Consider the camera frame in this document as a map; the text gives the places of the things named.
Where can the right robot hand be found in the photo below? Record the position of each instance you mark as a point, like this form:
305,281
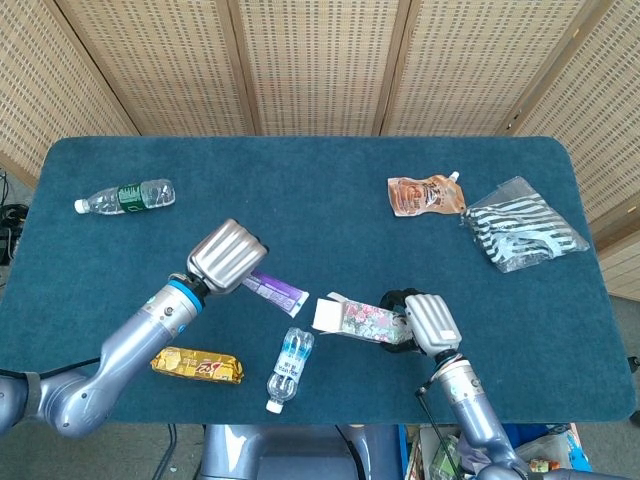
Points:
432,320

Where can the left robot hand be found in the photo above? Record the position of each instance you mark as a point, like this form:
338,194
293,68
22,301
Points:
225,255

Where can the purple toothpaste tube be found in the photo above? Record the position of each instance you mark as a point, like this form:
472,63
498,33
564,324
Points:
280,295

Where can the floral pink box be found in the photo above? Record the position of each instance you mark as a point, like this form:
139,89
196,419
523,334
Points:
360,320

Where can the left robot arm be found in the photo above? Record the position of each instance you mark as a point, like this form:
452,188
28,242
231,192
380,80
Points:
140,340

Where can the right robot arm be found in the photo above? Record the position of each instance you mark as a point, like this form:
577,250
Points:
470,410

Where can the teal table cover cloth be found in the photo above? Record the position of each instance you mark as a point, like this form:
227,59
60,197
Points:
320,210

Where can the green label water bottle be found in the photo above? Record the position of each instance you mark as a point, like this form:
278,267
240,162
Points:
130,196

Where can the gold biscuit package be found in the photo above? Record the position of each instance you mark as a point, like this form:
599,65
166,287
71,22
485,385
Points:
200,366

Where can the brown spout pouch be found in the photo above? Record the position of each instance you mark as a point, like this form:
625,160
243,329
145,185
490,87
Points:
425,195

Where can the striped plastic bag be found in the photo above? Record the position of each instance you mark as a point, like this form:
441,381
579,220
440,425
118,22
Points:
520,230

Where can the blue label water bottle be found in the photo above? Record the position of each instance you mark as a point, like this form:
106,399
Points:
290,365

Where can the purple cloth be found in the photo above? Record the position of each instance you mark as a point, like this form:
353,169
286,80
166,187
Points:
467,450

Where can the green snack package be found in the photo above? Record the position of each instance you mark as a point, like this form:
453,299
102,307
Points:
442,457

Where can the orange snack package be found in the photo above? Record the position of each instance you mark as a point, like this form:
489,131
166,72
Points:
544,464

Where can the blue white plastic bag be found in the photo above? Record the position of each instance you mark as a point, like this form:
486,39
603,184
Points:
570,445

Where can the grey robot torso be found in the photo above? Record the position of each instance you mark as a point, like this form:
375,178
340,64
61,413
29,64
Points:
300,452

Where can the woven bamboo folding screen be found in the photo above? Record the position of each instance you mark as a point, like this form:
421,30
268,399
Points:
320,65

